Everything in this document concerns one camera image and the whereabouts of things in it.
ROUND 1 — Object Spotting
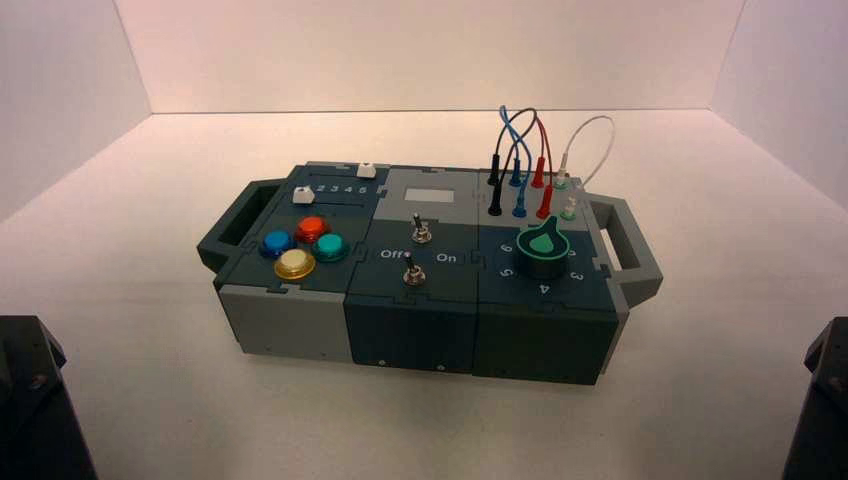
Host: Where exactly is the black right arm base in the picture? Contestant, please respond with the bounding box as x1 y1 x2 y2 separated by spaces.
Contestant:
781 316 848 480

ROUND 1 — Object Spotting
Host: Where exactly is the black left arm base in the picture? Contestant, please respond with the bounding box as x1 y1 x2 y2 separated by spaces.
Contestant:
0 315 101 480

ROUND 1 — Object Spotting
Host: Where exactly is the grey display screen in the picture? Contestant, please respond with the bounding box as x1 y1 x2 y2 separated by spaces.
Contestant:
404 188 456 205

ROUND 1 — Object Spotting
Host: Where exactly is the dark green grey task box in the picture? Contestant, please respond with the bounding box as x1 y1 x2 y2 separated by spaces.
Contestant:
196 160 664 387

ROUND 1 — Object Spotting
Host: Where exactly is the teal round push button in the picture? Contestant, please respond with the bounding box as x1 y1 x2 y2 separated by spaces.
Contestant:
311 233 351 264

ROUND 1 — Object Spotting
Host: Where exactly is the orange round push button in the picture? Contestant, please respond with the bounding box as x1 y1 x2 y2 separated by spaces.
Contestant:
294 215 331 245

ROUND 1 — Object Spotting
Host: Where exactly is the black green rotary knob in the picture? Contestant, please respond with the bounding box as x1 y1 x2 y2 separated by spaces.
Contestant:
515 220 572 281

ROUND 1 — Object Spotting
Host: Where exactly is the yellow round push button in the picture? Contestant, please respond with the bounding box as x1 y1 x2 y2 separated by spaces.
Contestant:
274 248 317 282

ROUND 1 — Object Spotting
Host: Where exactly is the blue round push button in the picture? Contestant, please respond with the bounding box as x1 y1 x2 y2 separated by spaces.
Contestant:
259 229 297 260

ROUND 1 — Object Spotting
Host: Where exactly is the blue jumper cable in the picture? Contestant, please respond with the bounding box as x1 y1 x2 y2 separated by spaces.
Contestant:
496 104 535 220

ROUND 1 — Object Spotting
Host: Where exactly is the red jumper cable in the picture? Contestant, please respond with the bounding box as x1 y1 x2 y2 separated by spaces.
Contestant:
529 117 556 221

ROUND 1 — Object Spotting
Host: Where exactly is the white jumper cable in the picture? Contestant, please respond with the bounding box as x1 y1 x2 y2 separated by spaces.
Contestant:
555 115 617 222

